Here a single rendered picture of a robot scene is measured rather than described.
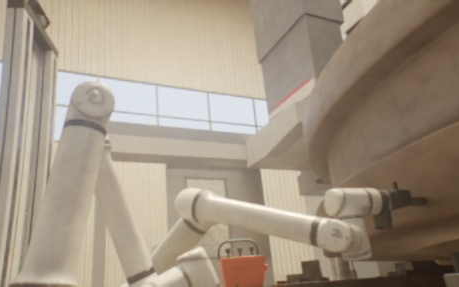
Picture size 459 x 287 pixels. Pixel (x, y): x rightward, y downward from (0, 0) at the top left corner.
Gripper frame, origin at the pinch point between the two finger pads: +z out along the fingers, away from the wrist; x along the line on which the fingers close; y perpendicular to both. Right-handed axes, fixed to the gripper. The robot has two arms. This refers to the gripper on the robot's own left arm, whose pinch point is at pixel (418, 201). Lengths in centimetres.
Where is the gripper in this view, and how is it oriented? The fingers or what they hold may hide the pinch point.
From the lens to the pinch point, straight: 151.5
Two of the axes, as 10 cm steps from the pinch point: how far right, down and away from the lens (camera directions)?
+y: -0.9, -9.4, 3.4
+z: 9.5, 0.2, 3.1
